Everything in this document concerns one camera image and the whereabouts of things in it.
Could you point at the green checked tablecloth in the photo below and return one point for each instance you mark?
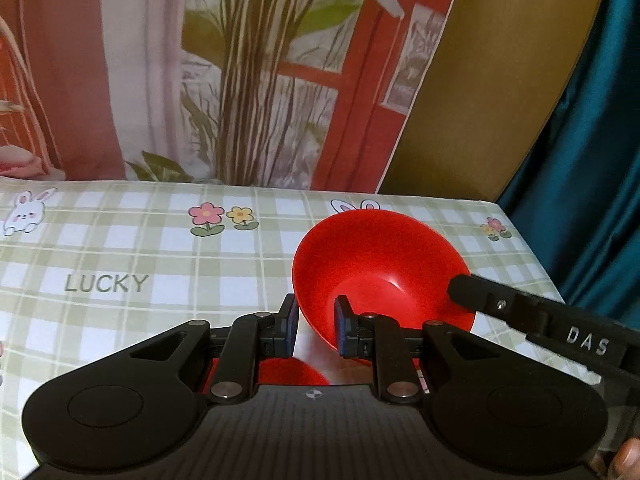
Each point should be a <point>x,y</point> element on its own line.
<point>150,250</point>

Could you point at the teal curtain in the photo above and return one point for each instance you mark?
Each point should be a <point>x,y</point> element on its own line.
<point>600,185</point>

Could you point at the person's right hand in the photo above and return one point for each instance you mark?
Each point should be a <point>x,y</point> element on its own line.
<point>630,460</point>

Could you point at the printed backdrop cloth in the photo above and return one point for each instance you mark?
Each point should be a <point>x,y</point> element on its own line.
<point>125,60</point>

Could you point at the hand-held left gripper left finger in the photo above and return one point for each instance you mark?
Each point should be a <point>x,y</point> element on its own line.
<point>290,330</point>

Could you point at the yellow wooden board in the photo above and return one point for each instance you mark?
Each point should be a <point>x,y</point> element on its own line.
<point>500,85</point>

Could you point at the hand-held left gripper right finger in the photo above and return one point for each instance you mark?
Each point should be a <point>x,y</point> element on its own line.
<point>342,331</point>

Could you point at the red plastic bowl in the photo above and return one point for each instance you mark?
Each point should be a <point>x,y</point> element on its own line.
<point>380,255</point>
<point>295,372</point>

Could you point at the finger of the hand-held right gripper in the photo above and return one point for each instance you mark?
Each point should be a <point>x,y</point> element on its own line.
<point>492,302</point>

